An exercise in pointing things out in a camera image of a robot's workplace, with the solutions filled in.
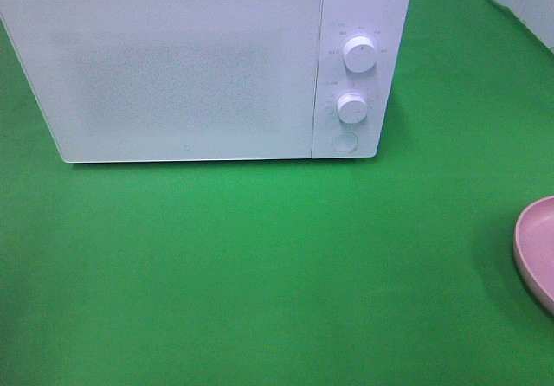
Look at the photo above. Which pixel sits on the white door release button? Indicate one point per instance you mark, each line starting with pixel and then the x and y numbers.
pixel 345 142

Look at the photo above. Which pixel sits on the white upper power knob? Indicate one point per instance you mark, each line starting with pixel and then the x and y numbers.
pixel 359 53

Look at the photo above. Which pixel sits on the white timer knob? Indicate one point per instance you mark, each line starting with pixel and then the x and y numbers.
pixel 352 108

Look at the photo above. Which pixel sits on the pink round plate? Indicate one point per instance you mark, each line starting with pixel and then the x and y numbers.
pixel 533 249

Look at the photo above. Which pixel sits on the white microwave oven body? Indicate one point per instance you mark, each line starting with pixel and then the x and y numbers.
pixel 359 9

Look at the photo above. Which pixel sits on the white microwave door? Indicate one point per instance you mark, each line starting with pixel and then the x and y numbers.
pixel 169 80

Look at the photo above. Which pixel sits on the green table cloth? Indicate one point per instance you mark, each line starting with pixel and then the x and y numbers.
pixel 393 270

